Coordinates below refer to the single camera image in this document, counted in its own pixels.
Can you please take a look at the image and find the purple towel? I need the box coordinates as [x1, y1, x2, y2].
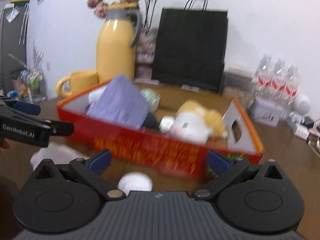
[87, 75, 150, 129]

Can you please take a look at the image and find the navy blue pouch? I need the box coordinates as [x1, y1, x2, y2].
[142, 113, 159, 131]

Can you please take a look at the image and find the yellow white plush toy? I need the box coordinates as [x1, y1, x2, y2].
[169, 100, 227, 144]

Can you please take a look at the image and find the iridescent plastic bag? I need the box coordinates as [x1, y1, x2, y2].
[140, 89, 161, 113]

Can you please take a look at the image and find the red cardboard box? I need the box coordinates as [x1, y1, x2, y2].
[56, 83, 264, 179]

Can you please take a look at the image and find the white round case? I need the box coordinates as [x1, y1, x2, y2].
[159, 116, 175, 133]

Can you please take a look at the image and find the person's left hand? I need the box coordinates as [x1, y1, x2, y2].
[0, 139, 10, 150]

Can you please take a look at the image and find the yellow ceramic mug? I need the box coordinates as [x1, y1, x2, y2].
[55, 70, 98, 98]

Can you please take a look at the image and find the white round compact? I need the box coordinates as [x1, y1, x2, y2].
[117, 172, 153, 196]

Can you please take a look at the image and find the white charger adapter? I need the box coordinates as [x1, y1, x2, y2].
[294, 124, 309, 141]

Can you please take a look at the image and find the white tin box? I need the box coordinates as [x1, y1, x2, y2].
[249, 97, 283, 127]

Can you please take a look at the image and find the grey refrigerator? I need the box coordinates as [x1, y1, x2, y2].
[1, 0, 30, 94]

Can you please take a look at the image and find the purple wristband left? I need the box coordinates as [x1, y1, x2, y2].
[134, 78, 160, 86]

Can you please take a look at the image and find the purple wristband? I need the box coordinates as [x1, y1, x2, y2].
[134, 78, 160, 86]
[181, 85, 200, 92]

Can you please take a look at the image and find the white robot figurine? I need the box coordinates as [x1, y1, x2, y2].
[289, 94, 311, 124]

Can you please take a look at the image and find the left water bottle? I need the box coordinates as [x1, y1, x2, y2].
[252, 54, 272, 99]

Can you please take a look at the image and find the water bottle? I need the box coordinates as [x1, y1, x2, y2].
[252, 54, 272, 99]
[283, 65, 299, 118]
[271, 59, 286, 101]

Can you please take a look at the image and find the yellow thermos jug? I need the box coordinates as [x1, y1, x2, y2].
[96, 2, 142, 82]

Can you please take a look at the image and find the pink patterned vase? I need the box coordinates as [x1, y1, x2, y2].
[135, 28, 158, 80]

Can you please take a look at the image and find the clear seed container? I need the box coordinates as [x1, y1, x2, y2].
[222, 67, 254, 108]

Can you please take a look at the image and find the right water bottle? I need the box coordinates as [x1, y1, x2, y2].
[283, 65, 299, 118]

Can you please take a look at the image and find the middle water bottle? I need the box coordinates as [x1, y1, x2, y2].
[271, 59, 286, 101]

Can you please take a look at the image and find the purple wristband right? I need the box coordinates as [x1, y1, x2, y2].
[181, 85, 200, 92]

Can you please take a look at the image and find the black paper bag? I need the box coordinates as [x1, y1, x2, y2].
[152, 0, 228, 93]

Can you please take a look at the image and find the wire storage cart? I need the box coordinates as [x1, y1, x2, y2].
[10, 68, 47, 104]

